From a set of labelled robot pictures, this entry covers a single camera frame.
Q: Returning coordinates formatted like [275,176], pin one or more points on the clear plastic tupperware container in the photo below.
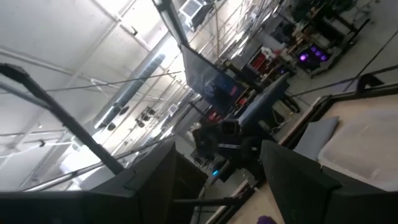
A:
[363,152]

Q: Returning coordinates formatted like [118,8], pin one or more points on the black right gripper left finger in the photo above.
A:
[149,193]

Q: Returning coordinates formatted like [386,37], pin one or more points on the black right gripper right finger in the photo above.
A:
[298,193]

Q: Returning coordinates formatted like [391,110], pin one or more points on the white ceiling air unit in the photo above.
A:
[192,11]

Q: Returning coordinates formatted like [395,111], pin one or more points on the computer tower purple lights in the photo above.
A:
[311,57]

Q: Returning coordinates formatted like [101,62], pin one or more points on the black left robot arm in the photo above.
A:
[230,146]

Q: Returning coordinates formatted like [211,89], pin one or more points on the grey folded cloth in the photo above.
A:
[317,137]

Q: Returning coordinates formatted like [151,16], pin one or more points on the black monitor blue screen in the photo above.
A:
[208,81]

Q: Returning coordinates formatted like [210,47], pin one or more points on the black frame clamp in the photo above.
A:
[362,82]

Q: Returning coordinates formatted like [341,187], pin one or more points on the silver ventilation duct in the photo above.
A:
[130,90]

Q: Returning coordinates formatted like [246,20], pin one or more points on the purple toy grapes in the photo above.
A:
[266,221]

